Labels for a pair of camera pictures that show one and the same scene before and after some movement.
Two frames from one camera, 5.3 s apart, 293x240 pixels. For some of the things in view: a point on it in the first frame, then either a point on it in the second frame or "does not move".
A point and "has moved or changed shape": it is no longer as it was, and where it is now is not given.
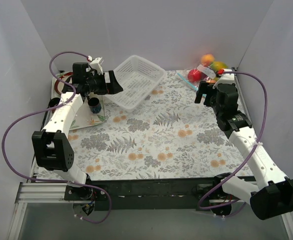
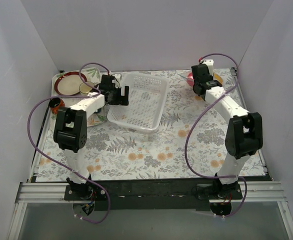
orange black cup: x=53 y=102 does not move
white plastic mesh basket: x=138 y=78 has moved or changed shape
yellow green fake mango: x=217 y=65 -> x=218 y=78
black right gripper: x=209 y=93 -> x=212 y=84
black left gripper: x=107 y=83 -> x=120 y=99
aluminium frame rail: x=36 y=192 does not move
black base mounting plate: x=146 y=194 does not move
